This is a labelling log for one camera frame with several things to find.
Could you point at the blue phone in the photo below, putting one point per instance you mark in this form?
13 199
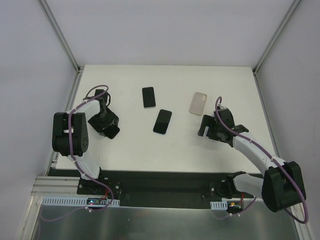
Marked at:
162 122

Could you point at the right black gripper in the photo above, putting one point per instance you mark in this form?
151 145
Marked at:
208 127

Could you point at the white cable duct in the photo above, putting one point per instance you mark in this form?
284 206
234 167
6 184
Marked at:
219 205
79 202

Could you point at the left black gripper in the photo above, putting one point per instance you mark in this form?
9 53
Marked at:
107 128

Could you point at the left aluminium frame post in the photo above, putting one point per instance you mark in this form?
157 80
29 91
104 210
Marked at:
59 34

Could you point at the clear phone case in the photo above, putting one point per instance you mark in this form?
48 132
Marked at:
198 103

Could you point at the aluminium rail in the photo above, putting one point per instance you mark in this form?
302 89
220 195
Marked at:
55 186

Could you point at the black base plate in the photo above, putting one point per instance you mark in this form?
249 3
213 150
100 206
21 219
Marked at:
149 189

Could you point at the right aluminium frame post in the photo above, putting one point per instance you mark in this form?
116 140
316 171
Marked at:
276 35

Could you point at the left white cable duct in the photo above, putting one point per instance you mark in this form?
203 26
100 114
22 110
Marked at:
79 202

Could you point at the aluminium frame post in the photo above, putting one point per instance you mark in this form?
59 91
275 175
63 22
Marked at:
276 35
59 34

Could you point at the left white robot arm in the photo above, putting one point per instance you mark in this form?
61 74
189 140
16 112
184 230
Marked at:
70 137

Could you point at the right white cable duct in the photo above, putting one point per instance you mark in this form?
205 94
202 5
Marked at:
219 205

